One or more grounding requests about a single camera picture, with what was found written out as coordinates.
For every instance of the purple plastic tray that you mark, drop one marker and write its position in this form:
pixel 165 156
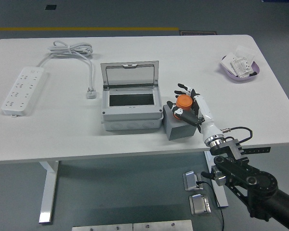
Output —
pixel 233 79

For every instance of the white printed socket panel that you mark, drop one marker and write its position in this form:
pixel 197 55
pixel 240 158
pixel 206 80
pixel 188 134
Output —
pixel 242 67

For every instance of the black table control panel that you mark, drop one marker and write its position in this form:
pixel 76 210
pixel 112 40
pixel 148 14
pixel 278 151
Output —
pixel 257 150

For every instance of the small white carton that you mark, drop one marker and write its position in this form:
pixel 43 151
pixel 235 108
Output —
pixel 227 61

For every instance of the orange cylindrical battery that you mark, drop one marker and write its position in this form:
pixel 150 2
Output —
pixel 184 102

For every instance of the grey cube block round recess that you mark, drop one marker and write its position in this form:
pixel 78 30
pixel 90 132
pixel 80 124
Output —
pixel 180 132

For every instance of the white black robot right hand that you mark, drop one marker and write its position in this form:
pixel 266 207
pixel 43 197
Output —
pixel 206 113

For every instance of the grey metal plate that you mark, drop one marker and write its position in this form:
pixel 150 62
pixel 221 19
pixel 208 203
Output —
pixel 162 225
pixel 101 227

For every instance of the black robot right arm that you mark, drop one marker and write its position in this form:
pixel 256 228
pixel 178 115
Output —
pixel 255 180

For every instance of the yellow floor tape line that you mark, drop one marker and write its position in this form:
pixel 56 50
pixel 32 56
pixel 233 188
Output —
pixel 86 29

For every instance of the black square floor hatch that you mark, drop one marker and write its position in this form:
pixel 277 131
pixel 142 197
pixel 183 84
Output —
pixel 50 7

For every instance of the grey junction box clear lid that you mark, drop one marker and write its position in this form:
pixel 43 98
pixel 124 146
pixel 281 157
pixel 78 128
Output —
pixel 132 118

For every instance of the white table leg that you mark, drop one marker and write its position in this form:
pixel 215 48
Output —
pixel 222 199
pixel 48 192

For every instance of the white power strip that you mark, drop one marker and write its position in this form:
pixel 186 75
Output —
pixel 21 91

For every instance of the silver floor socket box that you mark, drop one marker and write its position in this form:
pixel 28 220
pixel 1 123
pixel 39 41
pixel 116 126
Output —
pixel 191 180
pixel 199 204

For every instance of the brown floor plate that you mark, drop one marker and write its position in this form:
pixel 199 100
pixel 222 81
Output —
pixel 198 33

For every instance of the clear plastic packet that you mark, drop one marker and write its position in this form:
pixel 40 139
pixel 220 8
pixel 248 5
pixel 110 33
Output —
pixel 245 51

